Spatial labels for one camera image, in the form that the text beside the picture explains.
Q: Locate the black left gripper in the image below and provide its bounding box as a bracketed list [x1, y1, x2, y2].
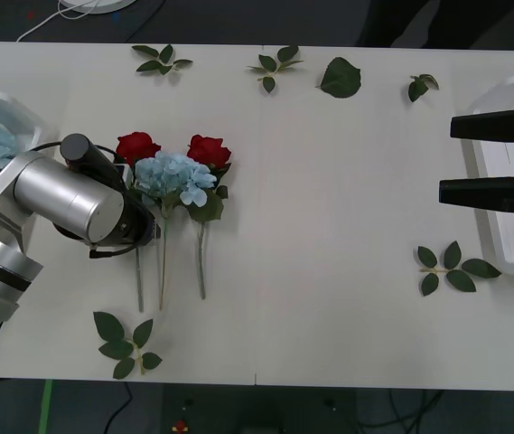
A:
[118, 192, 162, 249]

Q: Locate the red artificial rose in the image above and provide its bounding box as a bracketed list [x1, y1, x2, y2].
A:
[115, 130, 163, 314]
[185, 133, 233, 301]

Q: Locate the shallow white box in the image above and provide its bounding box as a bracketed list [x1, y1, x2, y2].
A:
[462, 75, 514, 276]
[0, 90, 59, 216]

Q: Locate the small green leaf twig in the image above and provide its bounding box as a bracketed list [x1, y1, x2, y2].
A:
[407, 73, 440, 103]

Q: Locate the five-leaf green twig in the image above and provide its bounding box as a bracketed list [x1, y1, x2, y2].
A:
[416, 241, 503, 297]

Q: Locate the large single green leaf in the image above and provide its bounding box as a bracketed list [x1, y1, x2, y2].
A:
[314, 56, 362, 99]

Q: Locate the round white base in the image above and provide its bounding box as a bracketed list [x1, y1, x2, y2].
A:
[57, 0, 139, 14]

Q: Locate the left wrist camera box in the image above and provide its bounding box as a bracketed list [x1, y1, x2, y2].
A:
[114, 163, 135, 187]

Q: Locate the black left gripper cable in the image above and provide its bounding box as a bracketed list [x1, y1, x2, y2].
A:
[87, 234, 158, 259]

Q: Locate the white cable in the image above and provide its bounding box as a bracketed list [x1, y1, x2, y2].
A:
[15, 0, 104, 42]

